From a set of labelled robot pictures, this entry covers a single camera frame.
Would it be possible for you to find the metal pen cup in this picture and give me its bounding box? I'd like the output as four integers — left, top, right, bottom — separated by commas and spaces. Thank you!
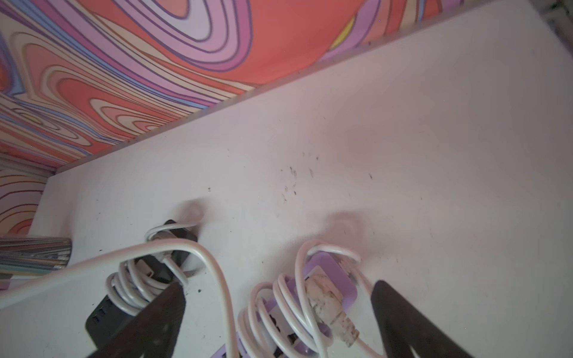
1, 236, 73, 277

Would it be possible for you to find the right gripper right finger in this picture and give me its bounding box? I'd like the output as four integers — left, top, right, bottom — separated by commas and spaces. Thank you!
371, 280, 471, 357

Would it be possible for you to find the purple power strip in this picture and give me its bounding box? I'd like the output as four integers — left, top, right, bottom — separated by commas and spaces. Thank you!
237, 240, 380, 357

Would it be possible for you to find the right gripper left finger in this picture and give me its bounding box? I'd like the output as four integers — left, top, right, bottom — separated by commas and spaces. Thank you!
90, 283, 186, 358

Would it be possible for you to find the black power strip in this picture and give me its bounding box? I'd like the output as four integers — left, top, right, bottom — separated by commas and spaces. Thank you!
84, 218, 200, 350

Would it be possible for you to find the blue power strip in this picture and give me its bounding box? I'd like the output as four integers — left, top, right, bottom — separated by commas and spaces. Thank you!
0, 238, 240, 358

